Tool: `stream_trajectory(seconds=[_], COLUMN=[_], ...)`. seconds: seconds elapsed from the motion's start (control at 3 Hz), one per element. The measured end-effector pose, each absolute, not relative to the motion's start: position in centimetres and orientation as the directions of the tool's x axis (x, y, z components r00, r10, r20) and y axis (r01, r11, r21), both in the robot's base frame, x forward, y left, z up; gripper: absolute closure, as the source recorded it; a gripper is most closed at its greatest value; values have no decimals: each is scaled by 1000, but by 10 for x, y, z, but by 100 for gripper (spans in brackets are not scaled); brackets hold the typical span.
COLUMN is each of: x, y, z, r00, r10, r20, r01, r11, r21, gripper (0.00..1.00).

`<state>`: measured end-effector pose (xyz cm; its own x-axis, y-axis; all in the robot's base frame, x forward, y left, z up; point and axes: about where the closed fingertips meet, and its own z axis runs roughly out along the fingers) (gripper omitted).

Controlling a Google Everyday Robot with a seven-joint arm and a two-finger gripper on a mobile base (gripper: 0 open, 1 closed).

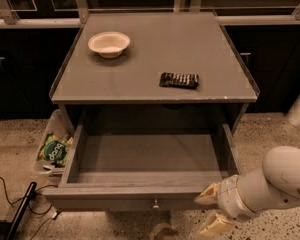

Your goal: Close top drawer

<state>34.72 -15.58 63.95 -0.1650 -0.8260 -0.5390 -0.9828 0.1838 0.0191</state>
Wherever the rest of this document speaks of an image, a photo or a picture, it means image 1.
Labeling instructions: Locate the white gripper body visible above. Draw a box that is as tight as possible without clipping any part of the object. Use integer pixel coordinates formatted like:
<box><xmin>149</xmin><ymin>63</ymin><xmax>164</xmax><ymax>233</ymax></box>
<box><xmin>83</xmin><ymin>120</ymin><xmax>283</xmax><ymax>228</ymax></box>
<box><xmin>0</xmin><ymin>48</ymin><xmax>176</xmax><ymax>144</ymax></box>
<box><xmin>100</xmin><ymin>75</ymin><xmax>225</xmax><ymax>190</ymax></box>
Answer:
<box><xmin>217</xmin><ymin>175</ymin><xmax>258</xmax><ymax>222</ymax></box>

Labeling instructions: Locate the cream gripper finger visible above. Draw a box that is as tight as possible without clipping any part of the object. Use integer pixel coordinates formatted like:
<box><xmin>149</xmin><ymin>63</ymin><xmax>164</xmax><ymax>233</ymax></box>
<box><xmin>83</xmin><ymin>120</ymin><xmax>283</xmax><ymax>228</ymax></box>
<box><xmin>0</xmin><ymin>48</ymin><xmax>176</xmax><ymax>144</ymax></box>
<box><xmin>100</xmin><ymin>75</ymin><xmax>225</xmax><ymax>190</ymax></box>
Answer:
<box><xmin>200</xmin><ymin>211</ymin><xmax>234</xmax><ymax>237</ymax></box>
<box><xmin>194</xmin><ymin>183</ymin><xmax>220</xmax><ymax>206</ymax></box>

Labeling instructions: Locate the grey top drawer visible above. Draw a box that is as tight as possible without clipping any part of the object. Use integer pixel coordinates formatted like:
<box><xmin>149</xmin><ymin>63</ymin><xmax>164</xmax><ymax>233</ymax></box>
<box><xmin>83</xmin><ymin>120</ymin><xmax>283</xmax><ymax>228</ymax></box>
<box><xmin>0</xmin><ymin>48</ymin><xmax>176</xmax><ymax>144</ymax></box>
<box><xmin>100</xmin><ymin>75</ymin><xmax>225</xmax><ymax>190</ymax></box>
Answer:
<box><xmin>43</xmin><ymin>124</ymin><xmax>243</xmax><ymax>212</ymax></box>

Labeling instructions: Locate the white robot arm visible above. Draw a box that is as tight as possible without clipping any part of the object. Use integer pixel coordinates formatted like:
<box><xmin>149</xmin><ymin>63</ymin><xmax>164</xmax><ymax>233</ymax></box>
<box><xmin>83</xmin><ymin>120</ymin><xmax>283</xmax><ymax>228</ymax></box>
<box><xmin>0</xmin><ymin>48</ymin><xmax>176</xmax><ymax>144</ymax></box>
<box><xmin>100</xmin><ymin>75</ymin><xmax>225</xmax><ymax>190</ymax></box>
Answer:
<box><xmin>195</xmin><ymin>146</ymin><xmax>300</xmax><ymax>237</ymax></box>

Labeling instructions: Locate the small metal drawer knob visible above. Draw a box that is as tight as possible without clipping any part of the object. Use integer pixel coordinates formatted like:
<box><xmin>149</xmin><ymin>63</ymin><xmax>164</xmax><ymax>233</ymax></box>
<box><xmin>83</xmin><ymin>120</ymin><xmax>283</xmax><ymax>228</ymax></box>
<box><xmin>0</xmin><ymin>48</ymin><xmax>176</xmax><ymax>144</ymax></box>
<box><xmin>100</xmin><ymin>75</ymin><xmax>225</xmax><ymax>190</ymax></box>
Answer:
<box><xmin>152</xmin><ymin>199</ymin><xmax>160</xmax><ymax>210</ymax></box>

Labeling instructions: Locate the grey cabinet with glass top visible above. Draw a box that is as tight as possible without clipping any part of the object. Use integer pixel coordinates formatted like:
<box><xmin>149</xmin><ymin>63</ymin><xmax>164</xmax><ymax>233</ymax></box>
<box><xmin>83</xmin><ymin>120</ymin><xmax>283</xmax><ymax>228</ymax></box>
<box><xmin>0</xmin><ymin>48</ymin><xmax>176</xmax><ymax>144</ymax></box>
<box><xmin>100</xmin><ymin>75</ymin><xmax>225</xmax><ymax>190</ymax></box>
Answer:
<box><xmin>48</xmin><ymin>11</ymin><xmax>260</xmax><ymax>135</ymax></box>

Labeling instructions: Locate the dark snack bar packet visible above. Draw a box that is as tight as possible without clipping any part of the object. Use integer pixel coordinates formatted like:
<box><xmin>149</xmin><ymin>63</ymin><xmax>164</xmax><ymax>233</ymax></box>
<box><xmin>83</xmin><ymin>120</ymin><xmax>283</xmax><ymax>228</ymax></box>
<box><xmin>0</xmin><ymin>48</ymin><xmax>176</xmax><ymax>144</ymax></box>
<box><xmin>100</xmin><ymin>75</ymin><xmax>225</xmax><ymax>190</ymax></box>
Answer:
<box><xmin>159</xmin><ymin>72</ymin><xmax>199</xmax><ymax>90</ymax></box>

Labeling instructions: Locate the green snack bag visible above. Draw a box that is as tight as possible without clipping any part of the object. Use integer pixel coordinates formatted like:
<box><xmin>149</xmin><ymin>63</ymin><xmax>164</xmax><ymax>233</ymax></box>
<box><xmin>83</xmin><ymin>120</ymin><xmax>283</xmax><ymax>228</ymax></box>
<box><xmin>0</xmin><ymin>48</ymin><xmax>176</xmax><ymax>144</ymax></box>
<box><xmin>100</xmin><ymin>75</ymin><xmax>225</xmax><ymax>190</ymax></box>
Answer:
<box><xmin>37</xmin><ymin>133</ymin><xmax>73</xmax><ymax>167</ymax></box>

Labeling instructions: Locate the clear plastic bin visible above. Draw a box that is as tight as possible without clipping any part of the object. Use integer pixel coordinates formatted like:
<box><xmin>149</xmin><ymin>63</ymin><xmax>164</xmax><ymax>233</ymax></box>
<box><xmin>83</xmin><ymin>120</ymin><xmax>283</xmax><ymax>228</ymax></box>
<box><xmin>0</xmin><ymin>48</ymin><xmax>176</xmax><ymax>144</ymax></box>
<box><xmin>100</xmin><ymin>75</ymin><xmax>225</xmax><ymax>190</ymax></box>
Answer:
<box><xmin>33</xmin><ymin>109</ymin><xmax>73</xmax><ymax>184</ymax></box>

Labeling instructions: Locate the black pole on floor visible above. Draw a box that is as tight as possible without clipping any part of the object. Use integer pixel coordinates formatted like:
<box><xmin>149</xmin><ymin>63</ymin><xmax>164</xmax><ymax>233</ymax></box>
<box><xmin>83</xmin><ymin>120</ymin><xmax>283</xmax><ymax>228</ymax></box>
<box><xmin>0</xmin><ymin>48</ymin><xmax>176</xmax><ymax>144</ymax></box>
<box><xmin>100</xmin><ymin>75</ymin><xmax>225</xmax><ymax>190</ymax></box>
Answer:
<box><xmin>4</xmin><ymin>182</ymin><xmax>37</xmax><ymax>240</ymax></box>

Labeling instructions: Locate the white paper bowl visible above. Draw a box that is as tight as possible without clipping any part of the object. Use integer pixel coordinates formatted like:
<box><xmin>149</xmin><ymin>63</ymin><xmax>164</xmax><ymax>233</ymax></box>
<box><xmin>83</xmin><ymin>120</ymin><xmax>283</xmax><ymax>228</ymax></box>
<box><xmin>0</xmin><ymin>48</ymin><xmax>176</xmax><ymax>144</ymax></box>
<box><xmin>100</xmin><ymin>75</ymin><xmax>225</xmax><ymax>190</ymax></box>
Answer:
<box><xmin>88</xmin><ymin>32</ymin><xmax>130</xmax><ymax>59</ymax></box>

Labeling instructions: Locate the black cable on floor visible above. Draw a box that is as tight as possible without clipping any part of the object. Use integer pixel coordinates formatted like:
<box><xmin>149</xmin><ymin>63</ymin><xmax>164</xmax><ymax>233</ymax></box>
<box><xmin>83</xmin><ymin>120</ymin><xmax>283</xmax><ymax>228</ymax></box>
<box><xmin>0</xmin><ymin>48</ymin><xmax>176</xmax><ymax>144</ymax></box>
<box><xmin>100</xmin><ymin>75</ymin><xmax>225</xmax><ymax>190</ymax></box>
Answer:
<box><xmin>0</xmin><ymin>175</ymin><xmax>59</xmax><ymax>240</ymax></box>

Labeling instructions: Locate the metal railing frame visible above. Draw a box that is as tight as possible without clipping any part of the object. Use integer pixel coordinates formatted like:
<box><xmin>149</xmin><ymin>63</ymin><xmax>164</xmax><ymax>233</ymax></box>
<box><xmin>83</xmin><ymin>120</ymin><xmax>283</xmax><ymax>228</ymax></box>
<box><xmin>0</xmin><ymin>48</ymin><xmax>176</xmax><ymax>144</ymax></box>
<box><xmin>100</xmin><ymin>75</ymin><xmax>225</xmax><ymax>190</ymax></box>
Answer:
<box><xmin>0</xmin><ymin>0</ymin><xmax>300</xmax><ymax>29</ymax></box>

